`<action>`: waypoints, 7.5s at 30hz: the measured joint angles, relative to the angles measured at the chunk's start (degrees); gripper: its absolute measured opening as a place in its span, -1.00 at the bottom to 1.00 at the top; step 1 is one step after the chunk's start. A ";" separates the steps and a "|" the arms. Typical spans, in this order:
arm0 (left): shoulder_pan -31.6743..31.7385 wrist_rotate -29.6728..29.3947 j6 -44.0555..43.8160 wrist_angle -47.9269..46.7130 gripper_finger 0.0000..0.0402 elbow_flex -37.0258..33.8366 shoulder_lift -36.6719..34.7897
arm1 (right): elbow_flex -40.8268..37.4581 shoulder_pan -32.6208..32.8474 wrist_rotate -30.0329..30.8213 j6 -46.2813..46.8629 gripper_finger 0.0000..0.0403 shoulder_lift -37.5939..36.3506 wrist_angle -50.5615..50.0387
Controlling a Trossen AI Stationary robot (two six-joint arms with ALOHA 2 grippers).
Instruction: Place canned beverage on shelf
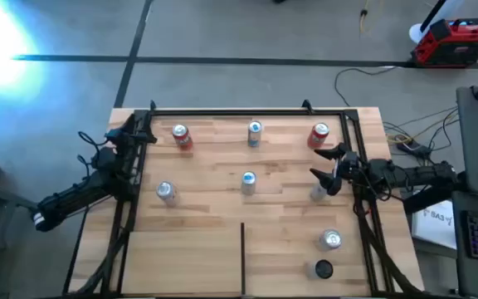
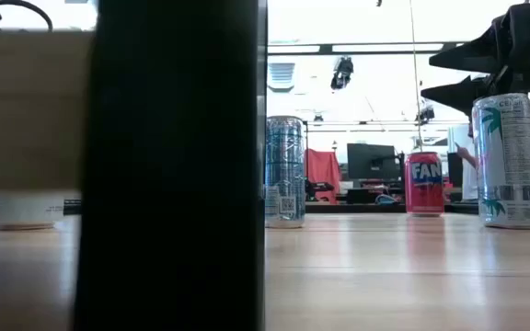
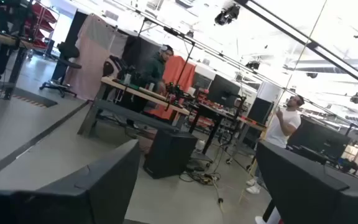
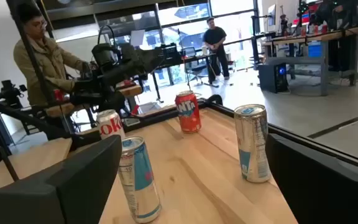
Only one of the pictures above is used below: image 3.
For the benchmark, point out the black floor mat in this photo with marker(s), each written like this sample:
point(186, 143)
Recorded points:
point(33, 95)

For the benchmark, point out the person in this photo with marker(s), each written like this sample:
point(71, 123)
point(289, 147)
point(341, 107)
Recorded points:
point(155, 70)
point(283, 127)

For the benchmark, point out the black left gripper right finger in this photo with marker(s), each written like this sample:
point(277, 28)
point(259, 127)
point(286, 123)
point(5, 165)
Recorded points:
point(322, 199)

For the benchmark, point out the neighbouring black robot arms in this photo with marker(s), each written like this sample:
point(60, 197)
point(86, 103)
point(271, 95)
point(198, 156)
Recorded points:
point(11, 12)

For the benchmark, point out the black office chair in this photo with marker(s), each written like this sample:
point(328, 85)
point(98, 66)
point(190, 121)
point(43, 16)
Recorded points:
point(67, 56)

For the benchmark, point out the red storage rack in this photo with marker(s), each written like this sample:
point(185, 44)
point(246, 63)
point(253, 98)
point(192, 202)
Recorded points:
point(43, 18)

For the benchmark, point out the orange cloth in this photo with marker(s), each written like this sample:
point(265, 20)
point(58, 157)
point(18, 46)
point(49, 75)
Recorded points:
point(179, 70)

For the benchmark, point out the white cabinet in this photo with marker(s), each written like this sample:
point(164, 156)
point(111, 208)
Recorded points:
point(269, 91)

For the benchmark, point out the neighbouring black robot arm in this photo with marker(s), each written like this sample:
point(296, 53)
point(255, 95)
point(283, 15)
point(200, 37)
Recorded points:
point(179, 93)

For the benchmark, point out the black desk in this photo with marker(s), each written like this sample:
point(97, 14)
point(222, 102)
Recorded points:
point(210, 113)

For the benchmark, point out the pink cloth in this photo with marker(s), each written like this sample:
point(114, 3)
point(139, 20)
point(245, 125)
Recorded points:
point(89, 56)

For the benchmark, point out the black ceiling light rail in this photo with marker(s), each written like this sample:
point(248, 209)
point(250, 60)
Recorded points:
point(312, 45)

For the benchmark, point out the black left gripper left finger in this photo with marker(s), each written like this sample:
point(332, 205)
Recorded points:
point(57, 199)

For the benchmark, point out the black computer tower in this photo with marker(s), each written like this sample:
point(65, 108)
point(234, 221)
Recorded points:
point(169, 154)

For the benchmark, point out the black computer monitor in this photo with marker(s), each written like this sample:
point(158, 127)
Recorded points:
point(224, 90)
point(319, 138)
point(259, 110)

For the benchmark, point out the black backdrop cloth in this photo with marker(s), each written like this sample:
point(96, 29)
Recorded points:
point(138, 51)

